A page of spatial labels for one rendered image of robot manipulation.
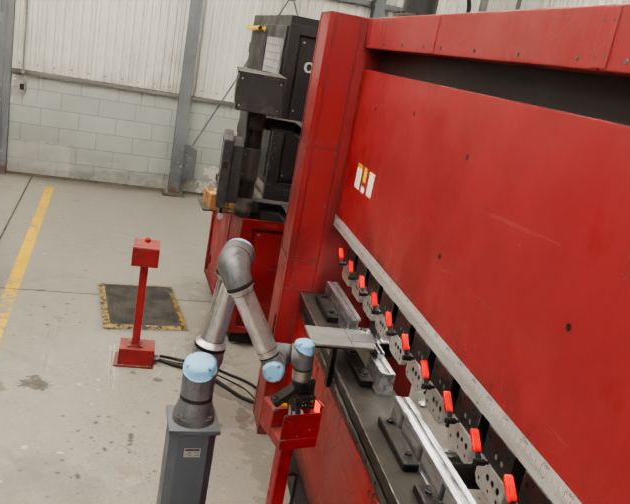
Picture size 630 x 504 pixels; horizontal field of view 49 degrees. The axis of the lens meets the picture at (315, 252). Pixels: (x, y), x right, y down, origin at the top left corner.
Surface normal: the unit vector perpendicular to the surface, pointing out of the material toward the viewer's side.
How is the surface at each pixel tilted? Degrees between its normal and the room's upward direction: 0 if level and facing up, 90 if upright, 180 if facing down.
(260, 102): 90
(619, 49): 90
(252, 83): 90
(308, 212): 90
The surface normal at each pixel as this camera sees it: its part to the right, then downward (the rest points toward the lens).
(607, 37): -0.97, -0.11
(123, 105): 0.26, 0.31
